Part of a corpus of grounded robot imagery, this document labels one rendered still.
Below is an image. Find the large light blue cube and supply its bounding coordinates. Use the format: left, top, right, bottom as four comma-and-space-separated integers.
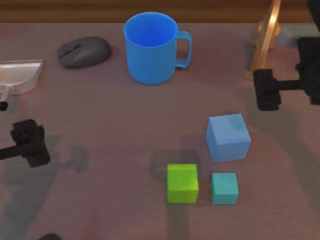
205, 113, 252, 163

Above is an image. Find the small teal cube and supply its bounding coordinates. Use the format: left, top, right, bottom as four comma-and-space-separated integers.
210, 172, 239, 205

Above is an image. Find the lime green cube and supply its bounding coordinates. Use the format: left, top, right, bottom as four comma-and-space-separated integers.
166, 163, 200, 205

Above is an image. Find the silver dustpan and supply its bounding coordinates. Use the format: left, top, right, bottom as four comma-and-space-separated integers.
0, 58, 44, 112

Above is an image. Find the dark rounded object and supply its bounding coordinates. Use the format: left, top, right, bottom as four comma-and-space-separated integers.
37, 232, 62, 240

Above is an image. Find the grey computer mouse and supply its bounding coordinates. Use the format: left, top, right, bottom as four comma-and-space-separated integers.
56, 36, 113, 70

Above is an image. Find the blue plastic mug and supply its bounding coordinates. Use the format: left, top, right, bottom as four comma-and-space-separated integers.
122, 10, 193, 87

